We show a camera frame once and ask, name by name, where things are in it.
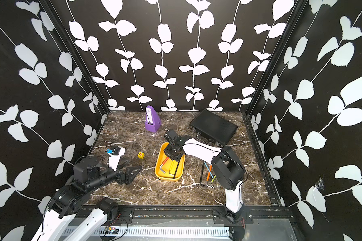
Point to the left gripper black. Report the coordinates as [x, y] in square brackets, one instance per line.
[127, 177]

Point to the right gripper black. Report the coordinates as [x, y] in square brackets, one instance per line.
[166, 151]

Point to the red hex key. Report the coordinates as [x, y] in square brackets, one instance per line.
[164, 166]

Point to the yellow plastic storage tray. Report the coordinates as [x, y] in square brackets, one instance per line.
[168, 177]

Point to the dark long hex key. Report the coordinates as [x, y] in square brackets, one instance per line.
[201, 177]

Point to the blue hex key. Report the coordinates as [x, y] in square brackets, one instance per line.
[206, 164]

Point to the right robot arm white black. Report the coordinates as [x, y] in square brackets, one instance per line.
[228, 168]

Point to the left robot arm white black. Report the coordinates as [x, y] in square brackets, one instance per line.
[89, 174]

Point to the orange hex key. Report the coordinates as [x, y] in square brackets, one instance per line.
[209, 173]

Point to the small yellow die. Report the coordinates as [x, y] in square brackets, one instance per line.
[141, 155]

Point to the purple metronome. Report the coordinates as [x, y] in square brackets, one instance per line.
[153, 122]

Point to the black briefcase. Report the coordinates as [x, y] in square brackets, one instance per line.
[214, 128]

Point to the perforated metal strip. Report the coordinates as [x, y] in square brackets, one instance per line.
[164, 232]

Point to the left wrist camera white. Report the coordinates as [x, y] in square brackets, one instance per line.
[115, 153]

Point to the black front mounting rail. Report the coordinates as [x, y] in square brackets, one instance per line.
[218, 213]

